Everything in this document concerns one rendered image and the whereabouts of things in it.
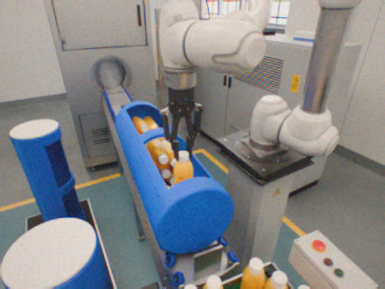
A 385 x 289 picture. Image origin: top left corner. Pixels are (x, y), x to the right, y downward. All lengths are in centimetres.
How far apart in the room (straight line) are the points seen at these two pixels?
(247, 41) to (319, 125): 66
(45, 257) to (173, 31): 77
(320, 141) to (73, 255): 98
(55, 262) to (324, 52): 112
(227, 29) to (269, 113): 71
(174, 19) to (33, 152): 137
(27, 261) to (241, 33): 88
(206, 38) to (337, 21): 55
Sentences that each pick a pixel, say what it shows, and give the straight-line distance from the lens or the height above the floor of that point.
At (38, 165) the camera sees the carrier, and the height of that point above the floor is 84.
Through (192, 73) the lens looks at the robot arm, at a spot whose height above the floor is 156.
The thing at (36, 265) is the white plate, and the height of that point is 104.
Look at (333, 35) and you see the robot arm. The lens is 102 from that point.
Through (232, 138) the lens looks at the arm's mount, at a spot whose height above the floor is 107.
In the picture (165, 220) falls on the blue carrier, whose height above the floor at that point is 115.
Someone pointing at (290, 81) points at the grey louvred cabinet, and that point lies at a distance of 236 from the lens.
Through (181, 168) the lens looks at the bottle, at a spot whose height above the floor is 126.
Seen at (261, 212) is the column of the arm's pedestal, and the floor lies 76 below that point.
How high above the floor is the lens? 173
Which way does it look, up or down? 30 degrees down
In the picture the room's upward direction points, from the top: straight up
